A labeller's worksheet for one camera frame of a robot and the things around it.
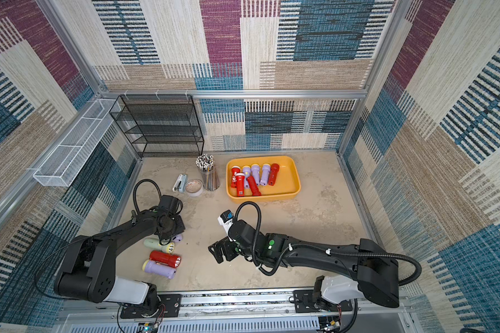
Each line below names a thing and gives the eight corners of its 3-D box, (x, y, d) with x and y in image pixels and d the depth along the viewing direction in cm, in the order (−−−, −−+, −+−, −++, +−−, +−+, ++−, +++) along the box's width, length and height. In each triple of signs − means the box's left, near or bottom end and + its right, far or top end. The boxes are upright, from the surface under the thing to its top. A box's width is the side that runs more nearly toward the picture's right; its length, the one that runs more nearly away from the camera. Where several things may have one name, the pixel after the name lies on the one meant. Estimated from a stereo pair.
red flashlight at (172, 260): (150, 262, 85) (146, 258, 82) (155, 252, 88) (151, 249, 85) (178, 269, 83) (175, 266, 80) (182, 259, 86) (179, 255, 83)
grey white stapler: (173, 192, 106) (171, 190, 104) (177, 176, 112) (176, 173, 111) (184, 192, 106) (183, 189, 104) (188, 176, 112) (187, 173, 111)
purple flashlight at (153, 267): (143, 271, 82) (139, 268, 80) (149, 261, 85) (145, 258, 82) (173, 279, 80) (171, 277, 78) (178, 269, 83) (175, 266, 80)
